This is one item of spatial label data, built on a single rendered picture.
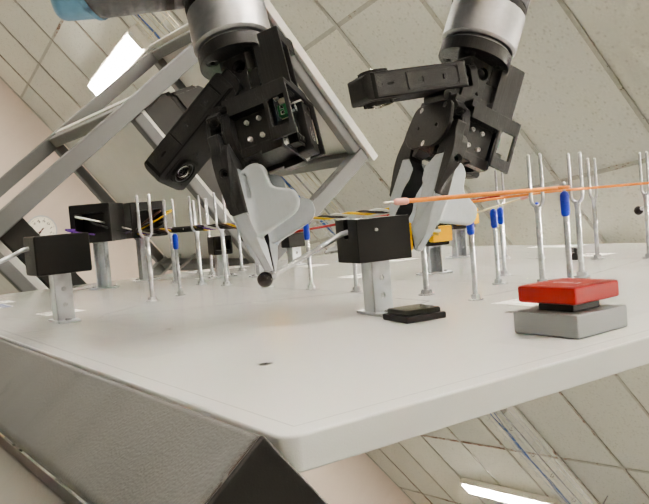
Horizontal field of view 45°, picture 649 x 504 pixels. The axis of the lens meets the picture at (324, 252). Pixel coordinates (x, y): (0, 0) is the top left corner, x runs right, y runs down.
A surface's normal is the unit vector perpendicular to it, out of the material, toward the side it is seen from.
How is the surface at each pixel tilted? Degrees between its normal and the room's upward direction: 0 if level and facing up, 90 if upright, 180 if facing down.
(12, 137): 90
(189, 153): 102
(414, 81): 97
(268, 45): 119
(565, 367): 90
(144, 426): 90
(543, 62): 179
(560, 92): 179
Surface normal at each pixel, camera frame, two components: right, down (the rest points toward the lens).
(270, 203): -0.35, -0.11
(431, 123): -0.85, -0.32
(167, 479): -0.57, -0.73
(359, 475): 0.49, -0.11
